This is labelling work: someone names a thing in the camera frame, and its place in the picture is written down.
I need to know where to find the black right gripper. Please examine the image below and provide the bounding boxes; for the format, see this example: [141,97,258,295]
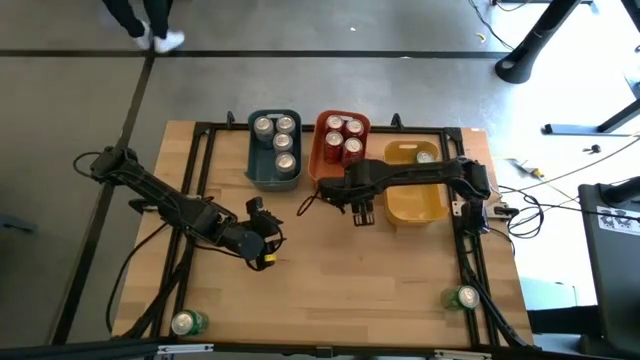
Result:
[318,172,386,227]

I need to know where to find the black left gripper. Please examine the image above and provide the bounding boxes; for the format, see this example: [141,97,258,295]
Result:
[234,196,285,261]

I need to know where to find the dark teal plastic bin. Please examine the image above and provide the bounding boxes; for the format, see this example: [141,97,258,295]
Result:
[244,108,304,193]

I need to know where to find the yellow plastic bin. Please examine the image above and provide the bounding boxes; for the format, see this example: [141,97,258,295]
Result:
[383,139,450,227]

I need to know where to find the white lemon soda can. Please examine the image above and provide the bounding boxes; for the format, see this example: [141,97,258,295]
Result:
[252,114,275,141]
[271,131,295,155]
[274,113,298,136]
[273,151,299,176]

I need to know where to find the orange plastic bin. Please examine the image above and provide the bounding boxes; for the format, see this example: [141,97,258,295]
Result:
[308,109,372,189]

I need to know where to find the person's white shoe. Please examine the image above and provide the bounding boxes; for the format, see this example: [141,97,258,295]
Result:
[153,29,186,54]
[133,22,154,51]

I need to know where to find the pale blue floor box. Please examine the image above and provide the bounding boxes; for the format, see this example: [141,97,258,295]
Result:
[519,277,599,309]

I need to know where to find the black cart foot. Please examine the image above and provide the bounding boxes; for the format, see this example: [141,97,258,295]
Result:
[527,305,601,335]

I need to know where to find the black desk foot bar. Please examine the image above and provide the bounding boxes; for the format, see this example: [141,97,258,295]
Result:
[541,97,640,137]

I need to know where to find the black rig crossbar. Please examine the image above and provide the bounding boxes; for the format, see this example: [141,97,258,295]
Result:
[0,338,640,360]

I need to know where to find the black tubular stand leg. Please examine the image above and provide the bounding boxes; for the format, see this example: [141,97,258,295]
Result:
[493,0,596,85]

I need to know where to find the person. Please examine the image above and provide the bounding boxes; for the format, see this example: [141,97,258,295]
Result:
[102,0,186,54]

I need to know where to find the grey floor object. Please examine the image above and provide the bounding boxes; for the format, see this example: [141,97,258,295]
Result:
[0,213,37,235]

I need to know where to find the white printed label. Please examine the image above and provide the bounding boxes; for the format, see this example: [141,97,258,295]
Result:
[595,204,640,237]

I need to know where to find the black equipment cart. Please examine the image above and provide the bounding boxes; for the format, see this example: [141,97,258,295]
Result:
[577,175,640,359]

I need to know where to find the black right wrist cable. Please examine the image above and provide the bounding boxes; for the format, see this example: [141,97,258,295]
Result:
[296,188,324,218]

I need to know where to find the black aluminium table frame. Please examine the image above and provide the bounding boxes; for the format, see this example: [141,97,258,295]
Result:
[149,121,531,351]

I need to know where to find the silver crossbar bracket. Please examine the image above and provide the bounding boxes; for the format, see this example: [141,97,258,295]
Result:
[433,349,494,360]
[156,343,215,357]

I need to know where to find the black floor cable bundle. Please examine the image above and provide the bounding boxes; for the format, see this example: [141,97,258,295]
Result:
[499,184,549,241]

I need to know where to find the black arm base cable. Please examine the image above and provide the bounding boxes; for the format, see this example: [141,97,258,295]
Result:
[105,223,166,335]

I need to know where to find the yellow handled tool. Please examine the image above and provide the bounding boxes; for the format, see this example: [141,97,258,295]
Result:
[505,158,547,180]

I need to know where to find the thin black floor cable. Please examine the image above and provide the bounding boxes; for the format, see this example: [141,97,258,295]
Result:
[468,0,516,51]

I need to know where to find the beige floor cable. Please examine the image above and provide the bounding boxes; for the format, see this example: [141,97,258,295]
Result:
[569,130,640,176]

